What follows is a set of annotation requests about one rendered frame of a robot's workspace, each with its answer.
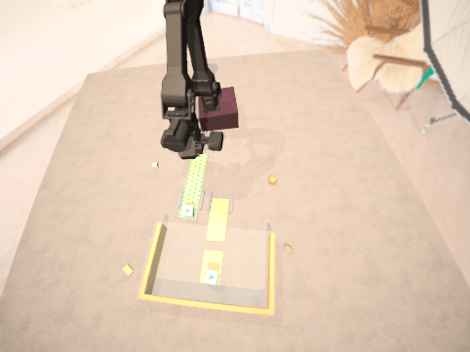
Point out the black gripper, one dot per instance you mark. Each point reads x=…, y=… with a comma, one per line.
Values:
x=214, y=141

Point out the white strip with cyan polka dots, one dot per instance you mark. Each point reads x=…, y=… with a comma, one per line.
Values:
x=193, y=186

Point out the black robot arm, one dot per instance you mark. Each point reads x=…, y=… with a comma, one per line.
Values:
x=183, y=27

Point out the pale yellow flat strip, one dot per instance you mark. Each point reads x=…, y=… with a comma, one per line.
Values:
x=219, y=212

